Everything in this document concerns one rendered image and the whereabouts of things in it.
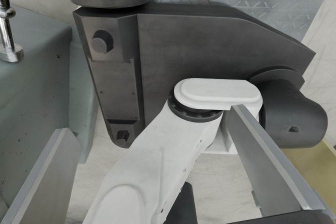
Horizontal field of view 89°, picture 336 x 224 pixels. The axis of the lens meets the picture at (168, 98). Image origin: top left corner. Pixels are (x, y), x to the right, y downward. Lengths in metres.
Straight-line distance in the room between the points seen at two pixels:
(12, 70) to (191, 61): 0.54
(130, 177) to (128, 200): 0.04
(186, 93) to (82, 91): 0.85
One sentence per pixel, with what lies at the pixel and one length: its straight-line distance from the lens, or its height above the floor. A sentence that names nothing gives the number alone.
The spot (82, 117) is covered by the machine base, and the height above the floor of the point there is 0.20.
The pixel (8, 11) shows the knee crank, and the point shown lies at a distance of 0.63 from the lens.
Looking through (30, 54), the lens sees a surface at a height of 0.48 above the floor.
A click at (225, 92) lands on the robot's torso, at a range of 0.41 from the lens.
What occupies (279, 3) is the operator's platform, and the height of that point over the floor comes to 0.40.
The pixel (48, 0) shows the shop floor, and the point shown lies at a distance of 1.21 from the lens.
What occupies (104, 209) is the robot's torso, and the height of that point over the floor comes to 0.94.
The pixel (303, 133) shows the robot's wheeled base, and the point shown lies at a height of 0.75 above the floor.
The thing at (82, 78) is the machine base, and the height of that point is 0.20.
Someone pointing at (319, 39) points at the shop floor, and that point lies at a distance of 1.38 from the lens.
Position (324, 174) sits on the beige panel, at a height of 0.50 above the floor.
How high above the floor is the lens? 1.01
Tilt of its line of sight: 51 degrees down
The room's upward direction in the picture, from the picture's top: 178 degrees counter-clockwise
